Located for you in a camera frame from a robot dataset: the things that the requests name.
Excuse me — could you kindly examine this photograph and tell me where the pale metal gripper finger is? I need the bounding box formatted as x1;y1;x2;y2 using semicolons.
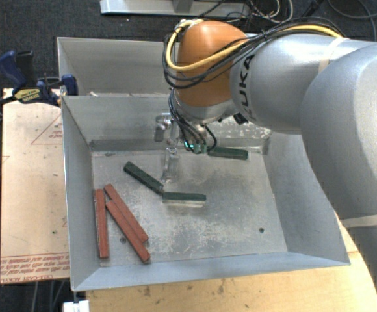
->
154;112;172;143
160;145;181;184

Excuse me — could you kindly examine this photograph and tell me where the dark green flat block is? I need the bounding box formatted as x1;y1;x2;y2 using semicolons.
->
123;161;164;195
161;191;207;203
207;146;250;162

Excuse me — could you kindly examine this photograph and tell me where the red-brown flat block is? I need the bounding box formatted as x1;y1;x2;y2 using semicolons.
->
94;188;111;260
103;183;150;244
105;200;151;264

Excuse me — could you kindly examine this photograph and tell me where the grey metal bin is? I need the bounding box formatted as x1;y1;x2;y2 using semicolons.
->
57;36;351;293

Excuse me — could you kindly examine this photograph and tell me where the brown cardboard board, red print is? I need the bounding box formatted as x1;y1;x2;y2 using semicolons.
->
0;88;71;285

